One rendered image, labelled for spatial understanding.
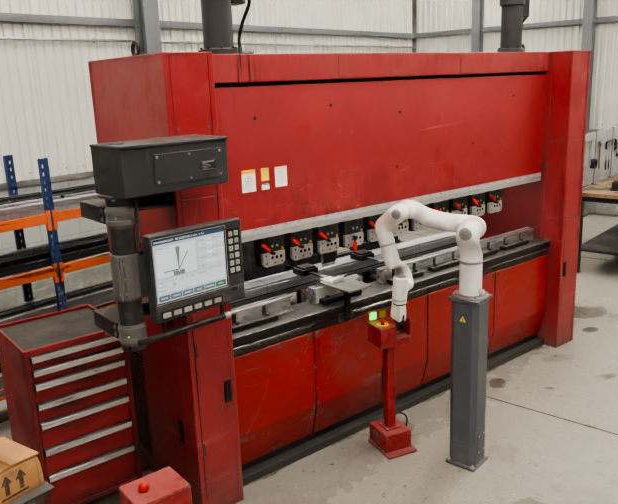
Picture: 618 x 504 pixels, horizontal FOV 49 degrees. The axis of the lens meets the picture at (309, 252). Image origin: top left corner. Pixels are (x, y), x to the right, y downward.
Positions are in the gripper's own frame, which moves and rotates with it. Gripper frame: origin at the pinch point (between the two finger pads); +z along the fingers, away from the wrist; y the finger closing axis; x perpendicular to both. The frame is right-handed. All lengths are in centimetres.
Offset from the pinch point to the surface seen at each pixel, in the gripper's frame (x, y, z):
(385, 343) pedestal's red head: -12.2, 6.3, 5.0
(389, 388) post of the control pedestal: -6.6, 3.8, 36.8
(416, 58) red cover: 43, -60, -147
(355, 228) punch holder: -8, -40, -50
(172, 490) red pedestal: -158, 105, -14
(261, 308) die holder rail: -77, -21, -18
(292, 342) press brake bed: -63, -10, 1
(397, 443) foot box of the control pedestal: -6, 14, 69
